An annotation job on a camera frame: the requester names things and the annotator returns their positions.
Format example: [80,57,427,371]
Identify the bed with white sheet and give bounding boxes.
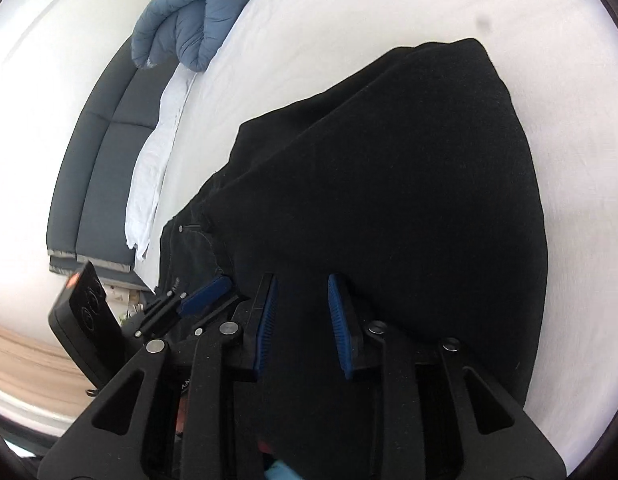
[124,0,618,471]

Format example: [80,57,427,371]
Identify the folded blue duvet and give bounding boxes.
[130,0,265,73]

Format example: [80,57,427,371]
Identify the black pants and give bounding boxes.
[156,37,548,480]

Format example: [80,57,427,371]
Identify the light blue plastic stool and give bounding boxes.
[266,462,301,480]

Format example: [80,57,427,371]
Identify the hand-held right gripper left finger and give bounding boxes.
[39,274,279,480]

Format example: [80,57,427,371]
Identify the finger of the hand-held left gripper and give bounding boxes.
[179,274,235,317]
[136,290,187,339]

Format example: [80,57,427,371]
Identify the dark grey padded headboard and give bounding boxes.
[46,35,162,291]

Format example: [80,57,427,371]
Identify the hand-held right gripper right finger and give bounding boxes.
[328,274,567,480]

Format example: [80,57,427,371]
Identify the crumpled white cloth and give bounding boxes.
[124,62,197,262]

